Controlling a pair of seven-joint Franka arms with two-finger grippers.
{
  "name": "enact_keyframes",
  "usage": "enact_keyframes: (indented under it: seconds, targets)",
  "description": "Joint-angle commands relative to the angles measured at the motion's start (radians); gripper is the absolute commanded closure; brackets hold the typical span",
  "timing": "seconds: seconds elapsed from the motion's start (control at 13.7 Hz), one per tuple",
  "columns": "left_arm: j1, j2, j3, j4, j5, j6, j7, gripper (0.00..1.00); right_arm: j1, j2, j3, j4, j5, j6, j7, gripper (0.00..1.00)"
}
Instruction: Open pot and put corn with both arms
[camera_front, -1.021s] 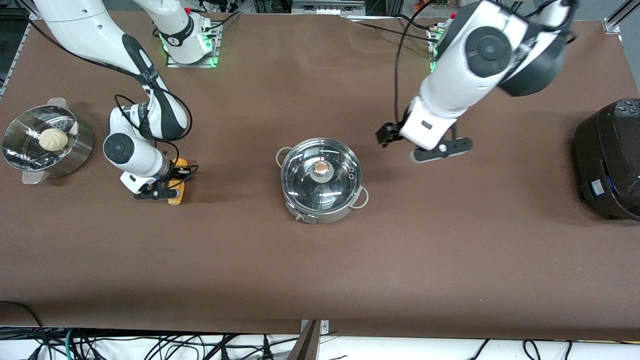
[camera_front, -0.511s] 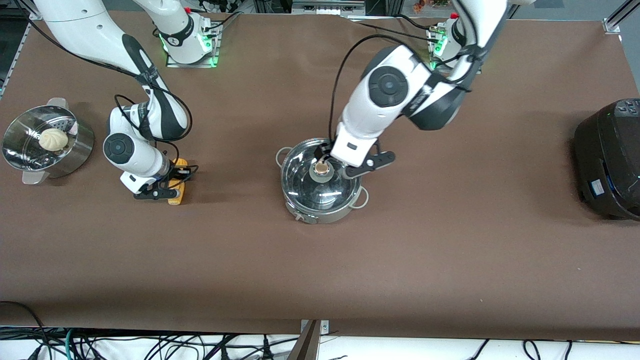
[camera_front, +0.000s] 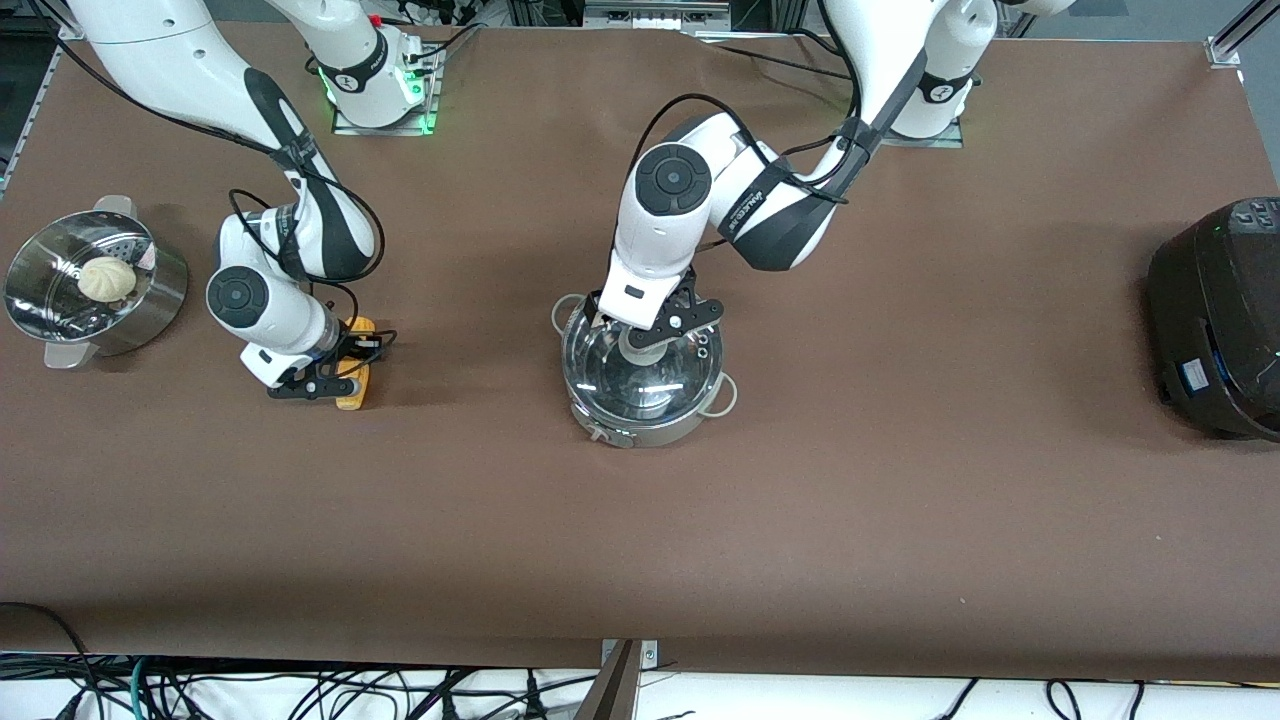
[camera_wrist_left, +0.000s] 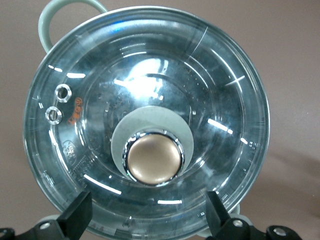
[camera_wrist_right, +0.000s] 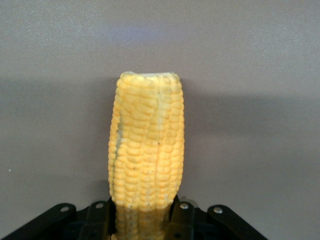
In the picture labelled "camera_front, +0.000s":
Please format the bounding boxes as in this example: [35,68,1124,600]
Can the black rice cooker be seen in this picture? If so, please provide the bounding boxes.
[1146,197,1280,443]

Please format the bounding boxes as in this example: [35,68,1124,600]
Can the black base cable bundle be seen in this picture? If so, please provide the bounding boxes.
[400,0,486,66]

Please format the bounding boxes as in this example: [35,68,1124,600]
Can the white steamed bun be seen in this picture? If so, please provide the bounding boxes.
[78,256,137,303]

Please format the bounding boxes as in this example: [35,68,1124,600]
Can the yellow corn cob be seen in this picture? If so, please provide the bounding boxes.
[335,316,379,412]

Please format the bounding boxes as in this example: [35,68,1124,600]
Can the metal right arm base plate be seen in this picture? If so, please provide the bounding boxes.
[332,45,441,136]

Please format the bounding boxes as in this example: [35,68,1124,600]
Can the small metal mounting plate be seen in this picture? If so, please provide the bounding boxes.
[600,638,659,673]

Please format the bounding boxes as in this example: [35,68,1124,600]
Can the long black base cable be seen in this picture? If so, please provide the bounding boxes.
[700,40,853,81]

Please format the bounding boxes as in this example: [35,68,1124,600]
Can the glass lid with knob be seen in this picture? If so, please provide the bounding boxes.
[561,295,723,421]

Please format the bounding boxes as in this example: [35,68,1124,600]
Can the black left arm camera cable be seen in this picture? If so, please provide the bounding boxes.
[628,0,873,206]

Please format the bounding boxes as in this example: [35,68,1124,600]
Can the black looping cable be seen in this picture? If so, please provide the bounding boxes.
[0,600,96,720]

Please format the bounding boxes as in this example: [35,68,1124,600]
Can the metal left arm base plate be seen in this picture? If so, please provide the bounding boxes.
[880,115,966,149]

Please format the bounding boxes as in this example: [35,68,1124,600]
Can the brown camera stand strut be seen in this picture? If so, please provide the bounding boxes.
[572,640,641,720]

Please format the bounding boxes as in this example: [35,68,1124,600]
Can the steel steamer pot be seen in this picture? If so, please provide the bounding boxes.
[3,195,190,371]

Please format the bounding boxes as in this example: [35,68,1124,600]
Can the table edge metal rail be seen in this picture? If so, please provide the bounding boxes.
[0,45,63,196]

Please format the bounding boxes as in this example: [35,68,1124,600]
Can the grey power strip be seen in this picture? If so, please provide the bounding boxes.
[582,0,733,31]

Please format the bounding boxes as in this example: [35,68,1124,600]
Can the steel pot with handles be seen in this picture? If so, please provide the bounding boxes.
[551,290,739,449]

